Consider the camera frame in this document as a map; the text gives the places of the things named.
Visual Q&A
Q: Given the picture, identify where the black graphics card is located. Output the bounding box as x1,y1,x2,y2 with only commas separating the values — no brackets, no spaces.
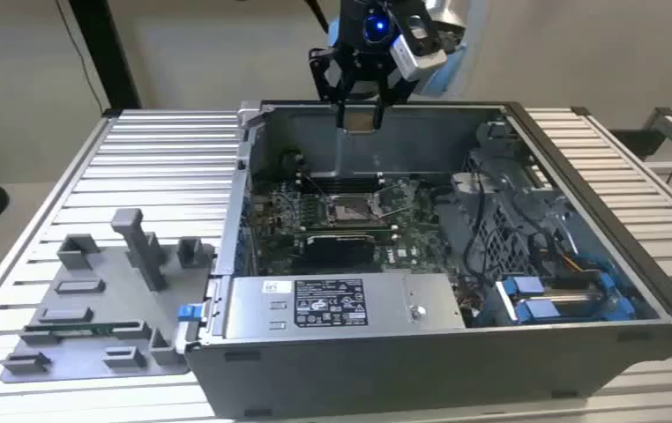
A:
262,232,400,272

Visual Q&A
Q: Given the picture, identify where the black upright post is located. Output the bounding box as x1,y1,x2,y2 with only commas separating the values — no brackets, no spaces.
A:
70,0,143,110

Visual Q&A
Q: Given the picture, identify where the thin black wall cable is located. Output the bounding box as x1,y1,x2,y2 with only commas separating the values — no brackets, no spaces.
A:
55,0,106,117

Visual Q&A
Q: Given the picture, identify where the black RAM slot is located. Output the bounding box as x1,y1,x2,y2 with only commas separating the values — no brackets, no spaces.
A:
298,172,388,195
302,223,401,235

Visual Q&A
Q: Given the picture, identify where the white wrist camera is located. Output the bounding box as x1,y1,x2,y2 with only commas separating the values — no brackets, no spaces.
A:
390,15,449,83

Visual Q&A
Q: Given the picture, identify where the dark grey PC case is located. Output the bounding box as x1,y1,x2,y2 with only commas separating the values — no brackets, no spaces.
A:
185,100,672,419

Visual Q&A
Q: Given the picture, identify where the grey metal drive cage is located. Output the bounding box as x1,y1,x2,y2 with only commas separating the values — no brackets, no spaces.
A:
432,169,589,287

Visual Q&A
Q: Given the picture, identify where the silver power supply unit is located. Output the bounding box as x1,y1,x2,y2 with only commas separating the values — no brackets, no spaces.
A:
221,272,468,343

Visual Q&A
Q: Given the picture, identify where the grey plastic parts rack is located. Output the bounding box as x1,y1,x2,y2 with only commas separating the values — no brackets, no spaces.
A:
0,207,219,384

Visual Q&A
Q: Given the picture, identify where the green motherboard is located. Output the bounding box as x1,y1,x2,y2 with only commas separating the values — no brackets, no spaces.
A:
250,174,472,277

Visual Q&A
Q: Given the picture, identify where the black slanted bar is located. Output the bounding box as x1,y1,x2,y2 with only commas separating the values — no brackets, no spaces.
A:
302,0,332,34

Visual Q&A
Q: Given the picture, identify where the pale blue wire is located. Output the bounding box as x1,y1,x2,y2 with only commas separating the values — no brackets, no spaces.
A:
569,251,613,277

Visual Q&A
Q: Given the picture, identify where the black bracket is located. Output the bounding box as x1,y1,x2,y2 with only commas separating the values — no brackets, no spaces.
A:
608,128,667,160

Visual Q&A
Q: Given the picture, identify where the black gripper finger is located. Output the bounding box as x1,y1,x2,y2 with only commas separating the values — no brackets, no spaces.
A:
310,46,356,130
364,59,417,130

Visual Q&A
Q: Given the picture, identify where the black wire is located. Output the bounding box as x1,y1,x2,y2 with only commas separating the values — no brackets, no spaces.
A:
464,171,493,283

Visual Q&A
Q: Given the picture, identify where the CPU socket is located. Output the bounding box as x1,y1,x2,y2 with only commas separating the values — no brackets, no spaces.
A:
321,192,385,228

